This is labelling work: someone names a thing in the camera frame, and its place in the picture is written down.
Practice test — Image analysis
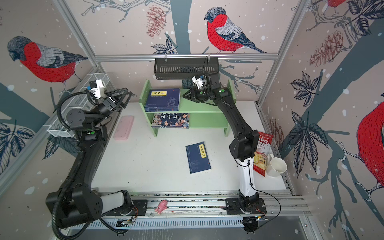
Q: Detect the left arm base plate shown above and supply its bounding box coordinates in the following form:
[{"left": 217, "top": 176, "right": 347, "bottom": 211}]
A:
[{"left": 107, "top": 200, "right": 148, "bottom": 217}]

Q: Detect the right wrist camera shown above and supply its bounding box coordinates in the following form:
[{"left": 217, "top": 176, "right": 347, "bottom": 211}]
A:
[{"left": 192, "top": 75, "right": 207, "bottom": 90}]

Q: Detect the green wooden shelf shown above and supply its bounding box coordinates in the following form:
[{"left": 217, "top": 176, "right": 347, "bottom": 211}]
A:
[{"left": 139, "top": 80, "right": 231, "bottom": 137}]

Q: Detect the aluminium mounting rail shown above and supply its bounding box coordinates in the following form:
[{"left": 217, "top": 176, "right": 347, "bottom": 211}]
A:
[{"left": 61, "top": 191, "right": 313, "bottom": 219}]

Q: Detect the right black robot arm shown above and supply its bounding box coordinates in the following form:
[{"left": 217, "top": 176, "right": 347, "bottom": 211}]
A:
[{"left": 183, "top": 73, "right": 260, "bottom": 214}]

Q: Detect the illustrated Chinese history book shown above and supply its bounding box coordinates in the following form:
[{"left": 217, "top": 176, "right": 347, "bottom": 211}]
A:
[{"left": 151, "top": 113, "right": 190, "bottom": 129}]

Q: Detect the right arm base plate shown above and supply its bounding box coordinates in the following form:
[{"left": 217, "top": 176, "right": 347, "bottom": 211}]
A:
[{"left": 222, "top": 198, "right": 267, "bottom": 215}]

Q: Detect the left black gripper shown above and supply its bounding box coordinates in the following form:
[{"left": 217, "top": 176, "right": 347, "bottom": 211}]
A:
[{"left": 90, "top": 92, "right": 133, "bottom": 130}]

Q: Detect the white mesh wall tray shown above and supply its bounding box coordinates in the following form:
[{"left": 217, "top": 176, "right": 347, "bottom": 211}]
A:
[{"left": 47, "top": 73, "right": 111, "bottom": 138}]

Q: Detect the black hanging wire basket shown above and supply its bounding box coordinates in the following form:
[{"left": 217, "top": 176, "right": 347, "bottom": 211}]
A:
[{"left": 154, "top": 57, "right": 219, "bottom": 80}]

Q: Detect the navy booklet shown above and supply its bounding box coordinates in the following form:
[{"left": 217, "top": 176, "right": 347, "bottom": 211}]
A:
[
  {"left": 186, "top": 142, "right": 211, "bottom": 174},
  {"left": 145, "top": 89, "right": 181, "bottom": 112}
]

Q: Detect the red Chuba chips bag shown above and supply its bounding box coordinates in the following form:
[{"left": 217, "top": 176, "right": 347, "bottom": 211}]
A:
[{"left": 253, "top": 132, "right": 273, "bottom": 177}]

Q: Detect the pink pencil case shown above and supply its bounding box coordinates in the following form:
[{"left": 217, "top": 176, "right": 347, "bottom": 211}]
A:
[{"left": 114, "top": 116, "right": 135, "bottom": 141}]

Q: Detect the pink pig toy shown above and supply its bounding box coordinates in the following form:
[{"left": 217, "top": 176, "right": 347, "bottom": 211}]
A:
[{"left": 155, "top": 200, "right": 168, "bottom": 214}]

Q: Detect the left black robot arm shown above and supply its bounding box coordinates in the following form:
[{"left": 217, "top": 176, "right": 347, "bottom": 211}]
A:
[{"left": 46, "top": 88, "right": 138, "bottom": 240}]

